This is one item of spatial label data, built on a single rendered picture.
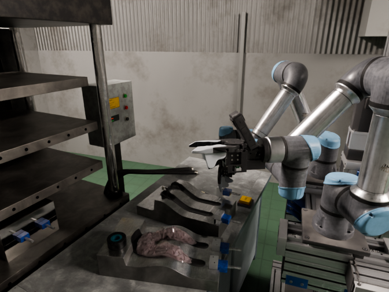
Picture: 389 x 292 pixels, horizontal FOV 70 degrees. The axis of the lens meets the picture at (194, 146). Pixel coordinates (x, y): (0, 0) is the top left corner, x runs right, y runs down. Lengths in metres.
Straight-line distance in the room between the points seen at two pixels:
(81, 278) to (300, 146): 1.02
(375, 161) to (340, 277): 0.54
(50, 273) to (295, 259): 1.02
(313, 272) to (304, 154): 0.62
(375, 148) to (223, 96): 2.72
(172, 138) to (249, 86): 1.28
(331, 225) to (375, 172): 0.30
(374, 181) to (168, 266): 0.78
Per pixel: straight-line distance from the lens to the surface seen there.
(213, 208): 1.52
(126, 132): 2.01
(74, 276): 1.38
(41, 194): 1.58
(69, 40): 4.55
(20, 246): 1.60
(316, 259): 1.27
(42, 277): 1.43
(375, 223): 1.03
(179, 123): 3.79
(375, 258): 1.28
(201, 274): 1.22
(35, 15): 1.37
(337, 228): 1.18
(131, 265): 1.25
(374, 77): 0.93
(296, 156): 0.81
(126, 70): 4.01
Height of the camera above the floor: 1.72
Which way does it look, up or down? 21 degrees down
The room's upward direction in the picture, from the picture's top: straight up
